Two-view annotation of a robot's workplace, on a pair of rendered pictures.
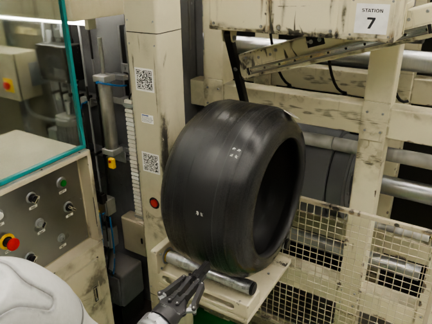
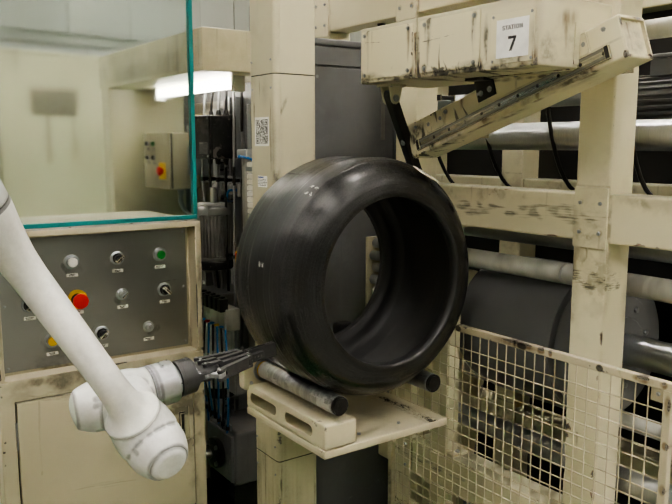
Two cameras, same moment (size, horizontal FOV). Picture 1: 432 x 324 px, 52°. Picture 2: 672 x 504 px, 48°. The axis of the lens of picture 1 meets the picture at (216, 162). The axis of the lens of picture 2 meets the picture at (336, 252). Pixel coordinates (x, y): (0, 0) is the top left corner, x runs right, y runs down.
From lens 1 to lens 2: 0.91 m
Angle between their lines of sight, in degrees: 28
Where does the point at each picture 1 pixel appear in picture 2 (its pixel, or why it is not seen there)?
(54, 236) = (139, 320)
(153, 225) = not seen: hidden behind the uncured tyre
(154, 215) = not seen: hidden behind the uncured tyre
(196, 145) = (280, 188)
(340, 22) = (483, 49)
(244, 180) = (313, 222)
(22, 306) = not seen: outside the picture
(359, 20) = (500, 42)
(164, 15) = (287, 54)
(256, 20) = (403, 63)
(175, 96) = (298, 156)
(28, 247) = (102, 318)
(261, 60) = (431, 128)
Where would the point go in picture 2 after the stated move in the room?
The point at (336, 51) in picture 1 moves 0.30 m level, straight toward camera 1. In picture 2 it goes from (508, 101) to (442, 95)
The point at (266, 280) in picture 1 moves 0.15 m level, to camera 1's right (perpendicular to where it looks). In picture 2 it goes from (388, 428) to (450, 437)
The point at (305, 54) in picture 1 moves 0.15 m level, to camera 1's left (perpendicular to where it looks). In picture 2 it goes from (475, 112) to (418, 113)
